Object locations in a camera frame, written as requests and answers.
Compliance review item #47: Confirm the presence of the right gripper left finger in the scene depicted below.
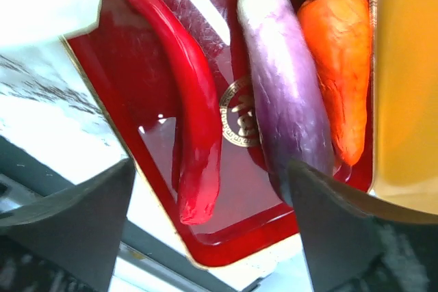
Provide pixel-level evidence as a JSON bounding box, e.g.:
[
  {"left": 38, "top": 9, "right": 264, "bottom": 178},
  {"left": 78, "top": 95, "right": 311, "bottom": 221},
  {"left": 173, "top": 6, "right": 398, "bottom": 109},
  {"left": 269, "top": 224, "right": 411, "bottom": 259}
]
[{"left": 1, "top": 159, "right": 136, "bottom": 291}]

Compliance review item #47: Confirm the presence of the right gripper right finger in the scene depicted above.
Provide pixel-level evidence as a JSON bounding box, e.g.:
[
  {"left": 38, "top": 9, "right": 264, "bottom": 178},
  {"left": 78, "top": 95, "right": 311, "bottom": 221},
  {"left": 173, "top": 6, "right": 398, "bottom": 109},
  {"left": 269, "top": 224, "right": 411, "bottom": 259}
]
[{"left": 289, "top": 160, "right": 437, "bottom": 291}]

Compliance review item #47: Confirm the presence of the purple eggplant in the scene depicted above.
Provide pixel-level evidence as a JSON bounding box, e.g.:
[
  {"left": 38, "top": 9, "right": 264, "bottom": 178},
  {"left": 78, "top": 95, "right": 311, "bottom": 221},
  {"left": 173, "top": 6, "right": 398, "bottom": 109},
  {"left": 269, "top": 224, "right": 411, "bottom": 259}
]
[{"left": 237, "top": 0, "right": 335, "bottom": 205}]

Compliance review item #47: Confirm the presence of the red chili pepper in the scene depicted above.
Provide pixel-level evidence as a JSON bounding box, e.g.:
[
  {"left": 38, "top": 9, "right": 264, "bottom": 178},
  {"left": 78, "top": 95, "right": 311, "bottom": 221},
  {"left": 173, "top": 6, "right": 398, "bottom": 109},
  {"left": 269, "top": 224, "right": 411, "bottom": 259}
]
[{"left": 128, "top": 0, "right": 222, "bottom": 225}]

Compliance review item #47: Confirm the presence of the orange carrot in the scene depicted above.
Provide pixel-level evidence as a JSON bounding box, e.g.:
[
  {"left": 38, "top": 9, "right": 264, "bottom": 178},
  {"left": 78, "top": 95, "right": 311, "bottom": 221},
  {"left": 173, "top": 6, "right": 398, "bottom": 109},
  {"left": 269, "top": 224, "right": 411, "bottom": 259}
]
[{"left": 297, "top": 0, "right": 372, "bottom": 165}]

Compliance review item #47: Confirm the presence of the green plastic grocery bag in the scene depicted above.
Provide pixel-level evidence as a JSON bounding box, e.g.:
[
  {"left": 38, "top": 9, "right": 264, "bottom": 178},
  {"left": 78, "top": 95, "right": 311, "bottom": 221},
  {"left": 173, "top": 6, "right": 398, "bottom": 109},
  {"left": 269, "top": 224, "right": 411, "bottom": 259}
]
[{"left": 1, "top": 0, "right": 102, "bottom": 49}]

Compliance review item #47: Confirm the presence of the red lacquer tray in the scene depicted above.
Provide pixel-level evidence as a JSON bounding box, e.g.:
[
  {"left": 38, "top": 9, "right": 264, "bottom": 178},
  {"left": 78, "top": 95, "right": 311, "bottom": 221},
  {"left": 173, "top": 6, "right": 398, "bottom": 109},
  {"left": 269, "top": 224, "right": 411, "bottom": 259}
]
[{"left": 61, "top": 0, "right": 377, "bottom": 269}]

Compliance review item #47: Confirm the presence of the yellow plastic tub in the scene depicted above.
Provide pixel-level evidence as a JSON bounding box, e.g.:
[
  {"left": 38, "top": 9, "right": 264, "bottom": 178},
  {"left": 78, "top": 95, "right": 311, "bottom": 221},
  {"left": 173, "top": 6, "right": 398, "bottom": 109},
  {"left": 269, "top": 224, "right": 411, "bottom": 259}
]
[{"left": 374, "top": 0, "right": 437, "bottom": 213}]

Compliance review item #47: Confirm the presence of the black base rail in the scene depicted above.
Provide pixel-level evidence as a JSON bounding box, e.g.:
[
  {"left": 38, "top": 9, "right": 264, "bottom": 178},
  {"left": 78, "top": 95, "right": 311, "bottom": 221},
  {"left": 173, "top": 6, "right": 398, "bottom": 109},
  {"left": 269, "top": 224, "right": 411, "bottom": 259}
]
[{"left": 1, "top": 137, "right": 235, "bottom": 292}]

